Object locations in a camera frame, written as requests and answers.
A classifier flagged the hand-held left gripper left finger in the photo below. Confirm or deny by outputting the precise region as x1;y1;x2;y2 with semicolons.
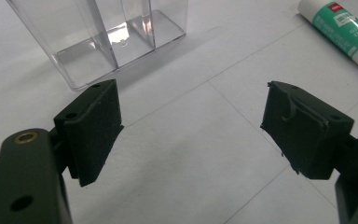
52;78;125;188

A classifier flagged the clear plastic organizer box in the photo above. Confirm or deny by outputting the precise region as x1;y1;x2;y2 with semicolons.
6;0;189;91

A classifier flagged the green and white glue stick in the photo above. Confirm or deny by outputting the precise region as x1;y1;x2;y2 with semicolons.
296;0;358;71

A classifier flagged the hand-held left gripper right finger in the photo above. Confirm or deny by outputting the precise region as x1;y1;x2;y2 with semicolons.
259;80;355;180

